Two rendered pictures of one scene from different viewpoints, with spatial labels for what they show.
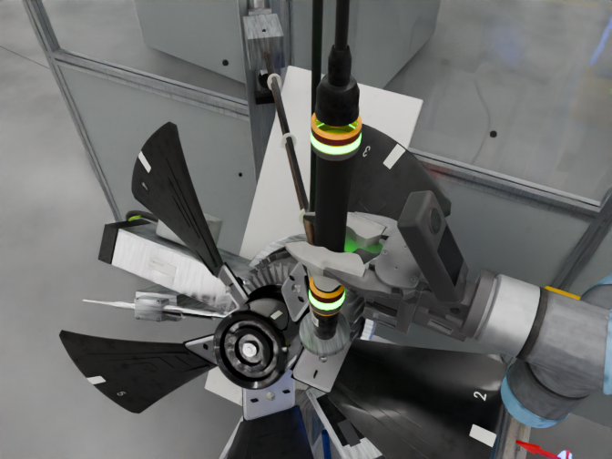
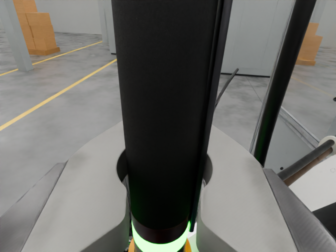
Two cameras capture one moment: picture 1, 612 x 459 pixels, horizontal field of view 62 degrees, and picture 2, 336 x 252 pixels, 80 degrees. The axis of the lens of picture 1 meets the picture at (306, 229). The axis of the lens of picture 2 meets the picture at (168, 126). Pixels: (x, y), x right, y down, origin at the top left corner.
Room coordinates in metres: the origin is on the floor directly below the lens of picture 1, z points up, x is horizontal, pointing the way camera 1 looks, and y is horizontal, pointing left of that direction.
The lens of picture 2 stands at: (0.32, -0.09, 1.53)
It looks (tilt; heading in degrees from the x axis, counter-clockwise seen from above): 31 degrees down; 65
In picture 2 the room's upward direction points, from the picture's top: 2 degrees clockwise
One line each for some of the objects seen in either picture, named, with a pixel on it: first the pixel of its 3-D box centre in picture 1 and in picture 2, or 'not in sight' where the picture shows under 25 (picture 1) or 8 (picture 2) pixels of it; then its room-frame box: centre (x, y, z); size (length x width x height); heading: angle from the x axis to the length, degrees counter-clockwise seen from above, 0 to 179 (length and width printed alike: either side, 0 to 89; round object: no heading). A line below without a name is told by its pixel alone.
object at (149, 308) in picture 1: (151, 308); not in sight; (0.50, 0.29, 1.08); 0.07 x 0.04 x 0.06; 76
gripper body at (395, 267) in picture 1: (424, 289); not in sight; (0.31, -0.13, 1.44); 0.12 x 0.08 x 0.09; 65
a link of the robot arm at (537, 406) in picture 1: (554, 373); not in sight; (0.25, -0.28, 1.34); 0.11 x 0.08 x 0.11; 129
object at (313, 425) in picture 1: (304, 416); not in sight; (0.37, 0.00, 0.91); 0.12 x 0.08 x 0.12; 155
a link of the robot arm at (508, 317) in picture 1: (503, 311); not in sight; (0.28, -0.20, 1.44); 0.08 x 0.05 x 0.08; 155
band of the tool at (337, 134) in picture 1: (335, 134); not in sight; (0.35, -0.03, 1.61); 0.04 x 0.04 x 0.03
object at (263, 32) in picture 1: (263, 40); not in sight; (0.97, 0.09, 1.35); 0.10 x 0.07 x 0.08; 10
